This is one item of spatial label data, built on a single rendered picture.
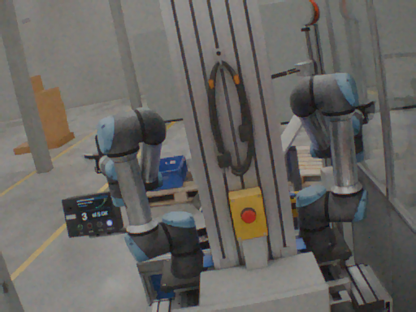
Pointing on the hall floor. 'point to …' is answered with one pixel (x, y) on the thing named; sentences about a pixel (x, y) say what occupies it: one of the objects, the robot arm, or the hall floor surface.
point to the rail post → (148, 288)
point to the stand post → (294, 168)
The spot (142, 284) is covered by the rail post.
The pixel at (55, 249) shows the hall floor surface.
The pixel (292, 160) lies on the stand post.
